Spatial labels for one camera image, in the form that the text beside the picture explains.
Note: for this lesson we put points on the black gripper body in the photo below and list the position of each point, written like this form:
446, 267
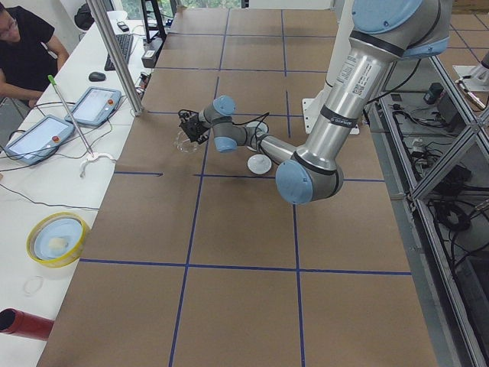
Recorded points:
194, 128

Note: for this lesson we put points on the aluminium frame post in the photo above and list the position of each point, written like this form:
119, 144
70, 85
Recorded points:
108, 36

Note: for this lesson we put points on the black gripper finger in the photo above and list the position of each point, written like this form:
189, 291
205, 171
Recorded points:
202, 139

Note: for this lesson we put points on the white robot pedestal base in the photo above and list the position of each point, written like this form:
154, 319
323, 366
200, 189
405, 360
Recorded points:
311, 107

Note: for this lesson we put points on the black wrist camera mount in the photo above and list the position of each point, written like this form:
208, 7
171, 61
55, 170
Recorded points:
185, 115

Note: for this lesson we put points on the near blue teach pendant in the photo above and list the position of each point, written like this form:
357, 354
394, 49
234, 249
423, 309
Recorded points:
40, 141

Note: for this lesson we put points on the metal rod green tip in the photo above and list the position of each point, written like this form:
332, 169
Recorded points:
69, 112

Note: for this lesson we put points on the far blue teach pendant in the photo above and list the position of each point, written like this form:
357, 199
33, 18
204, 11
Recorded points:
95, 106

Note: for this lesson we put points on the white rubber band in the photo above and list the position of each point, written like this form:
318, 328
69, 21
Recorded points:
33, 285

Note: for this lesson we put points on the red cylinder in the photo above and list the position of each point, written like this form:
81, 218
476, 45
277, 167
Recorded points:
19, 323

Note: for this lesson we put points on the black computer mouse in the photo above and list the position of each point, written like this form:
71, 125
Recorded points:
96, 77

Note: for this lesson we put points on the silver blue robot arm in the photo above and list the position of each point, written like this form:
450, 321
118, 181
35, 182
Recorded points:
382, 32

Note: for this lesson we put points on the clear glass funnel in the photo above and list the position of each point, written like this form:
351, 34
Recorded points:
183, 144

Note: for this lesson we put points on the seated person black shirt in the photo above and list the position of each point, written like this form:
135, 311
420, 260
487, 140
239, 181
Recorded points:
30, 52

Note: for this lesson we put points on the white enamel cup blue rim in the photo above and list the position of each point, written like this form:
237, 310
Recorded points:
254, 129

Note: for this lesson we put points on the blue teach pendant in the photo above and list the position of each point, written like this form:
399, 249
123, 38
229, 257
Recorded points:
95, 106
40, 141

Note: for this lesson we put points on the yellow tape roll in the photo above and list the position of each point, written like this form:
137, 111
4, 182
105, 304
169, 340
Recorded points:
57, 240

